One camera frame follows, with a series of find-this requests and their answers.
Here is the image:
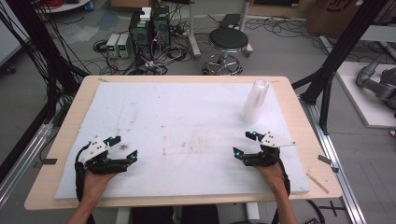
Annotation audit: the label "gripper black sleeved cable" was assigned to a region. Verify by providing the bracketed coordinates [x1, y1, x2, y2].
[270, 153, 292, 224]
[74, 144, 96, 224]

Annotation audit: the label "white floor board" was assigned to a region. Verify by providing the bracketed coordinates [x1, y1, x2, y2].
[335, 61, 396, 129]

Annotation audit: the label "black frame with cable bundle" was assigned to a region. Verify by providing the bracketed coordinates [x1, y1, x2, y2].
[0, 0, 91, 185]

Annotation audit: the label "grey bench power supply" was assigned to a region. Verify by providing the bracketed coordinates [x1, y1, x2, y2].
[117, 33, 134, 59]
[106, 33, 120, 59]

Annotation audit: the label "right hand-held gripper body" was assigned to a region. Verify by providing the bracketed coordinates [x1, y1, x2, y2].
[242, 131, 296, 168]

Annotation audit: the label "black computer tower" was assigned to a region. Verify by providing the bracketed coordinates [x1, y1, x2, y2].
[151, 5, 172, 49]
[129, 10, 154, 61]

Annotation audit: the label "person's left hand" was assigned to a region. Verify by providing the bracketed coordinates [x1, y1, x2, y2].
[81, 168, 120, 203]

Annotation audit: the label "tangle of floor cables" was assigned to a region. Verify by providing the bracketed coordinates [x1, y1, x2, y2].
[92, 6, 195, 77]
[245, 15, 332, 58]

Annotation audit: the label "stack of clear plastic cups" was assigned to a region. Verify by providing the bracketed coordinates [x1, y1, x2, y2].
[240, 78, 270, 124]

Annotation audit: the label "black metal frame strut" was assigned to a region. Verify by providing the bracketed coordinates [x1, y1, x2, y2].
[291, 0, 389, 135]

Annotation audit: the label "grey metal desk leg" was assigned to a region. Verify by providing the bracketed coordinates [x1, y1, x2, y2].
[237, 0, 254, 58]
[186, 0, 202, 61]

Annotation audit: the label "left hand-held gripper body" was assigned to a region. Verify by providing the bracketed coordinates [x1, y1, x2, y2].
[74, 135, 129, 175]

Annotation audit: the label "light wooden table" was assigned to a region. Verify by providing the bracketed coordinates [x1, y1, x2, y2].
[23, 75, 343, 211]

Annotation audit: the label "left gripper black sleeved cable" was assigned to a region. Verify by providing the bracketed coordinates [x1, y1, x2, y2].
[74, 144, 96, 224]

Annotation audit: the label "brown cardboard box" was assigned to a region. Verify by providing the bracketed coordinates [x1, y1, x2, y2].
[306, 0, 396, 39]

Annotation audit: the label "person's dark trouser legs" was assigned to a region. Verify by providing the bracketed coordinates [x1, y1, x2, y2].
[130, 203, 220, 224]

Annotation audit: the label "right gripper black sleeved cable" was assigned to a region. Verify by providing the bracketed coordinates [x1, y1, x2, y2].
[270, 153, 292, 224]

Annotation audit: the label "round white table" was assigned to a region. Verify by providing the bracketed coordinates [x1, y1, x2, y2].
[34, 0, 92, 14]

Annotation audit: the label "person's right hand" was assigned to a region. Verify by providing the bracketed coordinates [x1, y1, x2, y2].
[253, 161, 289, 200]

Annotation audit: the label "black round stool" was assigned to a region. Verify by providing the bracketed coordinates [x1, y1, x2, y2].
[202, 27, 254, 77]

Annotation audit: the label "aluminium floor rail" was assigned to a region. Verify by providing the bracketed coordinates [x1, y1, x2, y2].
[0, 121, 54, 209]
[299, 95, 368, 224]

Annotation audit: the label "small white box device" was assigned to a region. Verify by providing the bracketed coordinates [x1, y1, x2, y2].
[139, 7, 152, 21]

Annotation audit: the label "white foam mat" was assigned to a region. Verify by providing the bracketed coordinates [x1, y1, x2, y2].
[54, 81, 311, 200]

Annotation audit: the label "flat black laptop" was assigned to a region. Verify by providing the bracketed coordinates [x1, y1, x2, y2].
[219, 13, 243, 29]

